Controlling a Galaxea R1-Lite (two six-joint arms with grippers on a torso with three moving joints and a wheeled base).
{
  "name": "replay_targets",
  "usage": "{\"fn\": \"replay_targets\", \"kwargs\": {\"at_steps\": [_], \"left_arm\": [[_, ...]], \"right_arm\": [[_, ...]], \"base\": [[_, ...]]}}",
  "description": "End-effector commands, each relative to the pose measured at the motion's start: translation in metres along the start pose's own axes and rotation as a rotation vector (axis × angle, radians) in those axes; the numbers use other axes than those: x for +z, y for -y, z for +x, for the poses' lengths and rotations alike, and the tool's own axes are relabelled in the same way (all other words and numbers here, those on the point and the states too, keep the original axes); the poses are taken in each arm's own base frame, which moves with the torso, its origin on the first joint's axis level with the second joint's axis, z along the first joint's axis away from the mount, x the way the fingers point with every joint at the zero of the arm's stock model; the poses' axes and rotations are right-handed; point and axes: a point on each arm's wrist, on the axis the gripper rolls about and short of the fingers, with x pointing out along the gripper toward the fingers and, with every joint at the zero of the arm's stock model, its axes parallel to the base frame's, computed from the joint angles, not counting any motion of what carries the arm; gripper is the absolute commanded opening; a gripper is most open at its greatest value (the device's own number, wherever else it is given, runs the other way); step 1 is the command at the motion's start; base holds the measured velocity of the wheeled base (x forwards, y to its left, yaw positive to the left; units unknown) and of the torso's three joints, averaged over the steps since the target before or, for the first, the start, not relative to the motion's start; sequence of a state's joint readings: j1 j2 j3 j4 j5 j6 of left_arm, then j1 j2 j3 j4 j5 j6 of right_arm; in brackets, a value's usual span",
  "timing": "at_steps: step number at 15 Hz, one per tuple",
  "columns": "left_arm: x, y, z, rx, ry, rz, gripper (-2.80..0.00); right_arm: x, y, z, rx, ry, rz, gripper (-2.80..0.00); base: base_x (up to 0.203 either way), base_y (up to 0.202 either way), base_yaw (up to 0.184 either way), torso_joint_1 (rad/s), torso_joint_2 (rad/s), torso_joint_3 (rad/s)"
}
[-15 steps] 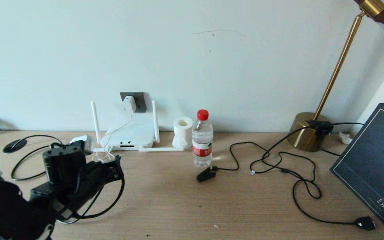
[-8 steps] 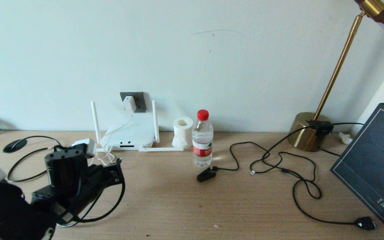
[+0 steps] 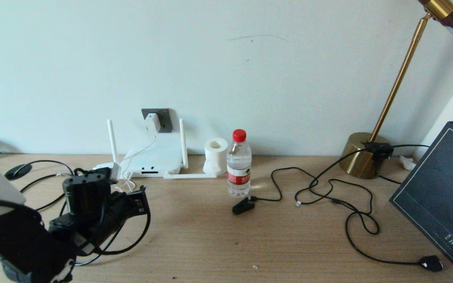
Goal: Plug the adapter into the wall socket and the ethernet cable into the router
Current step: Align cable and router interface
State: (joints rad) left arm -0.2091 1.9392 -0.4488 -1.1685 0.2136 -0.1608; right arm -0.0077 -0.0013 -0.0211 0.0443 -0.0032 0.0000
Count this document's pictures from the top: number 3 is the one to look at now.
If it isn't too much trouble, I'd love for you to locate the white power adapter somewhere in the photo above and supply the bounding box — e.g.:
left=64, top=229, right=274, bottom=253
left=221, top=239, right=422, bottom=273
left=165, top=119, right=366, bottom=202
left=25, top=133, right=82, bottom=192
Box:
left=145, top=112, right=161, bottom=133

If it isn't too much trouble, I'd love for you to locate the white router with antennas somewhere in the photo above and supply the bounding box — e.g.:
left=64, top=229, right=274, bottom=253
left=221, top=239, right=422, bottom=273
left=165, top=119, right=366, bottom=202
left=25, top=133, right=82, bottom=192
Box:
left=93, top=119, right=218, bottom=180

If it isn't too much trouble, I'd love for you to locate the white toilet paper roll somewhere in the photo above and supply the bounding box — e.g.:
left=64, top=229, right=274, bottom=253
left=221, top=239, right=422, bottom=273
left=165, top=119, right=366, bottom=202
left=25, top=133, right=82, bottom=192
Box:
left=203, top=138, right=229, bottom=176

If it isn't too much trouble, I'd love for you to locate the red-capped water bottle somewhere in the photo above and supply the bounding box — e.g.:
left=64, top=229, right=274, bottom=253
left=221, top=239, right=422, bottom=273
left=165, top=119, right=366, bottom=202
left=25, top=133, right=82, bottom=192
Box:
left=227, top=129, right=252, bottom=198

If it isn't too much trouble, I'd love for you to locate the brass desk lamp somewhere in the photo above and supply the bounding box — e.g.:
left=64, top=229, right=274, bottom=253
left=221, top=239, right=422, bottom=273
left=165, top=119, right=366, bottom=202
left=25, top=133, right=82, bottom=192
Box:
left=339, top=0, right=453, bottom=180

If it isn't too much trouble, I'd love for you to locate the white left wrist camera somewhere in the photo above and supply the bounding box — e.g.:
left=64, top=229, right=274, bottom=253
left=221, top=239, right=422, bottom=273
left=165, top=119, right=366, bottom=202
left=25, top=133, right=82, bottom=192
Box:
left=95, top=162, right=121, bottom=183

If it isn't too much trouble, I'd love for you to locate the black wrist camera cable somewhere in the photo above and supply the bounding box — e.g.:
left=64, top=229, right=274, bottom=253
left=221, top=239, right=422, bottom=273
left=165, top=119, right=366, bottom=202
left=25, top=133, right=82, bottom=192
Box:
left=73, top=167, right=151, bottom=256

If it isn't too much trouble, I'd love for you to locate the thin white adapter cable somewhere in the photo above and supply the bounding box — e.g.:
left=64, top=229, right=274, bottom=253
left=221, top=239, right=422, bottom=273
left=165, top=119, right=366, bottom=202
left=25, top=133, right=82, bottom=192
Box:
left=110, top=132, right=158, bottom=194

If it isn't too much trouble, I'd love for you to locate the grey wall socket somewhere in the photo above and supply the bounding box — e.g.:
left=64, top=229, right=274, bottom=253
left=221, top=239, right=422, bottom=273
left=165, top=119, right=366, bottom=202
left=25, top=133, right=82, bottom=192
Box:
left=141, top=108, right=174, bottom=133

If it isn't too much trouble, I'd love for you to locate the black cable with white tip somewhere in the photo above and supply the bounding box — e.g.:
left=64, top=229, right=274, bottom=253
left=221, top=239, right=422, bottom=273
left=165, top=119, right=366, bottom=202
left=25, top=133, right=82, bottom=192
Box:
left=295, top=146, right=369, bottom=207

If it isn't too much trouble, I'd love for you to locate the black inline switch box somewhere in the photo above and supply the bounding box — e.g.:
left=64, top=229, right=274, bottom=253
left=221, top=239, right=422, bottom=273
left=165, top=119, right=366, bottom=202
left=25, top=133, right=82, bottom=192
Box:
left=363, top=141, right=431, bottom=185

